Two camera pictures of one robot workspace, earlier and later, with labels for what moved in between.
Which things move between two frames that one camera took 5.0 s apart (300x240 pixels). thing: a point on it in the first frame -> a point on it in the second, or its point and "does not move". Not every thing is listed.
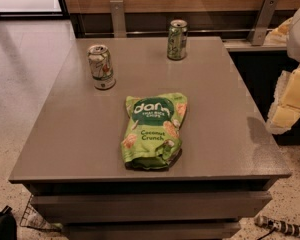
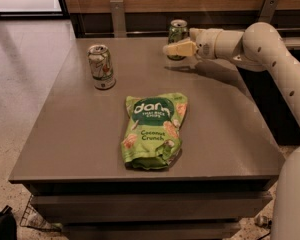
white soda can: [101, 67] does not move
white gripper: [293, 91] -> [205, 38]
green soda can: [177, 40] does not move
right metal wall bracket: [262, 21] does not move
